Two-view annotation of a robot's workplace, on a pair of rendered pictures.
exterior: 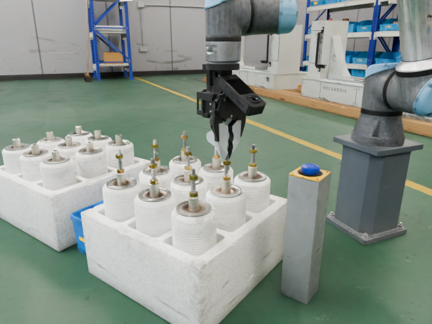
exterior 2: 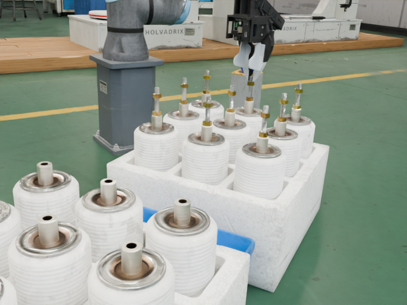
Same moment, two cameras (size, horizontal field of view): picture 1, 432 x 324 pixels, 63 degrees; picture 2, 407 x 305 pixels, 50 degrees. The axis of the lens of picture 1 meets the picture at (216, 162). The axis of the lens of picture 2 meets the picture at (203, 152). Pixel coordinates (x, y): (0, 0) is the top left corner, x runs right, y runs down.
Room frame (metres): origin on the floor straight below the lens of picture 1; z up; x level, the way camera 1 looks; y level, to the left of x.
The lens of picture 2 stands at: (1.08, 0.98, 0.55)
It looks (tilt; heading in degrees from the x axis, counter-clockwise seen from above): 21 degrees down; 258
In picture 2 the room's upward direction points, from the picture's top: 3 degrees clockwise
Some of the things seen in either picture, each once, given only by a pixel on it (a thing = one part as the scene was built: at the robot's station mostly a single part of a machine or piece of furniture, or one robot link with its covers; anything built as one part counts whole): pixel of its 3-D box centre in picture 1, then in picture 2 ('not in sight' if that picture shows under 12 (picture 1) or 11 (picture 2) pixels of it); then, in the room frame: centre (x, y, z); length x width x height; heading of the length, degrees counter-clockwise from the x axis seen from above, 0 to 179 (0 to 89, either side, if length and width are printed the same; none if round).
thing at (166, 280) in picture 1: (189, 235); (225, 188); (0.84, 0.07, 0.09); 0.39 x 0.39 x 0.18; 53
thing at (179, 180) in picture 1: (188, 180); (229, 124); (0.84, 0.07, 0.25); 0.08 x 0.08 x 0.01
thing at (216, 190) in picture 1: (225, 191); (248, 112); (0.76, -0.02, 0.25); 0.08 x 0.08 x 0.01
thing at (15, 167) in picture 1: (22, 172); not in sight; (1.14, 0.67, 0.16); 0.10 x 0.10 x 0.18
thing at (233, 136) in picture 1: (227, 137); (241, 60); (0.79, -0.03, 0.38); 0.06 x 0.03 x 0.09; 38
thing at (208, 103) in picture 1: (220, 91); (251, 14); (0.78, -0.01, 0.48); 0.09 x 0.08 x 0.12; 38
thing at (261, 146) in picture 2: (121, 178); (261, 144); (0.81, 0.24, 0.26); 0.02 x 0.02 x 0.03
